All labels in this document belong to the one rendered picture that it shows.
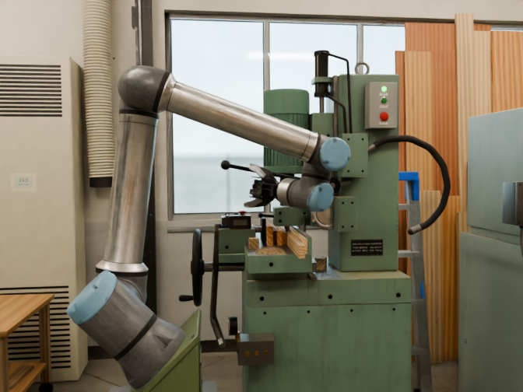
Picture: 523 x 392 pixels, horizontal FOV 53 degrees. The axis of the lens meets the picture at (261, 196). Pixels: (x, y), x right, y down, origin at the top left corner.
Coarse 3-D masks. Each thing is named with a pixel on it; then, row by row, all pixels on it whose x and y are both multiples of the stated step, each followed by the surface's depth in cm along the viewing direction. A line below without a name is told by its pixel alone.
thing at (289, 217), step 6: (276, 210) 196; (282, 210) 196; (288, 210) 196; (294, 210) 197; (300, 210) 197; (306, 210) 197; (276, 216) 196; (282, 216) 196; (288, 216) 197; (294, 216) 197; (300, 216) 197; (276, 222) 196; (282, 222) 197; (288, 222) 197; (294, 222) 197; (300, 222) 197; (306, 222) 197; (288, 228) 200
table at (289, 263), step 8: (248, 248) 185; (256, 248) 185; (288, 248) 185; (224, 256) 191; (232, 256) 191; (240, 256) 191; (248, 256) 170; (256, 256) 170; (264, 256) 170; (272, 256) 171; (280, 256) 171; (288, 256) 171; (296, 256) 171; (248, 264) 170; (256, 264) 170; (264, 264) 171; (272, 264) 171; (280, 264) 171; (288, 264) 171; (296, 264) 171; (304, 264) 172; (248, 272) 170; (256, 272) 171; (264, 272) 171; (272, 272) 171; (280, 272) 171; (288, 272) 171; (296, 272) 172
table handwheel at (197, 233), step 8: (200, 232) 196; (192, 240) 190; (200, 240) 206; (192, 248) 187; (200, 248) 209; (192, 256) 186; (200, 256) 210; (192, 264) 185; (200, 264) 196; (208, 264) 197; (224, 264) 198; (232, 264) 198; (240, 264) 198; (192, 272) 185; (200, 272) 196; (192, 280) 185; (200, 280) 208; (192, 288) 186; (200, 288) 205; (200, 296) 189; (200, 304) 193
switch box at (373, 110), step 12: (372, 84) 183; (384, 84) 183; (396, 84) 184; (372, 96) 183; (384, 96) 183; (396, 96) 184; (372, 108) 183; (384, 108) 184; (396, 108) 184; (372, 120) 183; (396, 120) 184
